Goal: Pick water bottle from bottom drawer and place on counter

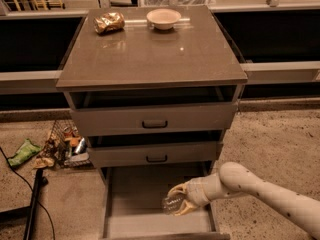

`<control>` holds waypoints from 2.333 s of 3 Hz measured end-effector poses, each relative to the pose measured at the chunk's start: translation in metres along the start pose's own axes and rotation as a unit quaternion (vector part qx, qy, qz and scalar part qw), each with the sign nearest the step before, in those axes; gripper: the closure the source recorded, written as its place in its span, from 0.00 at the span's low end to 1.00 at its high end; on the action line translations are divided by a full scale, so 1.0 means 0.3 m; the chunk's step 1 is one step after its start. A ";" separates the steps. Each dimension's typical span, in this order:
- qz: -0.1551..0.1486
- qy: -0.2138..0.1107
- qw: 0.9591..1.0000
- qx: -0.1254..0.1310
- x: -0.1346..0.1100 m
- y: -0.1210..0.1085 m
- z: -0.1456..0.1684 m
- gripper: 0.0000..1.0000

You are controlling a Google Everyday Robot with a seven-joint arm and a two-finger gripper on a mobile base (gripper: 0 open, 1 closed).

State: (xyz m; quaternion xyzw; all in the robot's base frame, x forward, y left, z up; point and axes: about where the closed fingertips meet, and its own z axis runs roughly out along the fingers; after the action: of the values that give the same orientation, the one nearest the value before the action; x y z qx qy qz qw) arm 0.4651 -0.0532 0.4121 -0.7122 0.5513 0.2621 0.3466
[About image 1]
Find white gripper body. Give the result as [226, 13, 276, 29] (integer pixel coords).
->
[186, 177, 210, 207]

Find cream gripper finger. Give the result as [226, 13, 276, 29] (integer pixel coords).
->
[174, 200, 198, 216]
[167, 183, 187, 197]

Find clear plastic water bottle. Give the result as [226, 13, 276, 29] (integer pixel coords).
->
[161, 193, 185, 215]

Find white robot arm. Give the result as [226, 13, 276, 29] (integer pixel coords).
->
[162, 162, 320, 240]

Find grey middle drawer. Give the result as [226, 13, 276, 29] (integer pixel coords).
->
[87, 141, 223, 167]

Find grey open bottom drawer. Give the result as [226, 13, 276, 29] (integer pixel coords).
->
[101, 162, 230, 240]

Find grey top drawer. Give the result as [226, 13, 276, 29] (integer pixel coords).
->
[71, 103, 237, 137]

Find grey drawer cabinet with counter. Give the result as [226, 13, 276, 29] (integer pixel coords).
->
[55, 5, 249, 172]

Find tan snack wrapper on floor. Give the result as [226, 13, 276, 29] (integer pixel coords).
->
[33, 157, 55, 169]

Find green snack bag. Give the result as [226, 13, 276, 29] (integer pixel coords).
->
[8, 139, 42, 167]

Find white bowl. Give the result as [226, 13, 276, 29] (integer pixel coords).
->
[146, 8, 181, 30]

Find crumpled gold chip bag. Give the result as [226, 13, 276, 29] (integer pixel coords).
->
[93, 12, 125, 35]

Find wire basket of snacks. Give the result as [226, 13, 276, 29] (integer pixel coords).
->
[49, 120, 91, 168]

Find black cable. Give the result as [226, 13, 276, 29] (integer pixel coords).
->
[0, 146, 56, 240]

